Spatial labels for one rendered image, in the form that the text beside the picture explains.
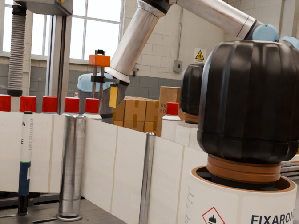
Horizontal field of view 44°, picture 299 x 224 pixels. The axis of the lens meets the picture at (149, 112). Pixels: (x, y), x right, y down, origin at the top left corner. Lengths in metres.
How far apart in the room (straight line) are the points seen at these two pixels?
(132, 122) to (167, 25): 3.16
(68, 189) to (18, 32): 0.41
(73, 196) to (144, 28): 0.80
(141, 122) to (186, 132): 3.75
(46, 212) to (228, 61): 0.53
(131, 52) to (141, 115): 3.10
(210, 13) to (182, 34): 6.11
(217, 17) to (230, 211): 0.96
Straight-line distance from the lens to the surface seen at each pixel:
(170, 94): 1.50
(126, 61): 1.35
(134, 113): 4.37
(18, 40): 0.92
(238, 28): 1.20
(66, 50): 1.00
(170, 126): 1.01
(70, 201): 0.69
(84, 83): 1.23
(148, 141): 0.52
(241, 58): 0.28
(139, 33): 1.34
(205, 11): 1.20
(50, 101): 0.84
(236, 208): 0.29
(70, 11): 0.99
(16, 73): 0.92
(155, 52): 7.00
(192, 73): 0.68
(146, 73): 6.91
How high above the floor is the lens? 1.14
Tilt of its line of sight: 5 degrees down
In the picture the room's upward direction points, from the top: 5 degrees clockwise
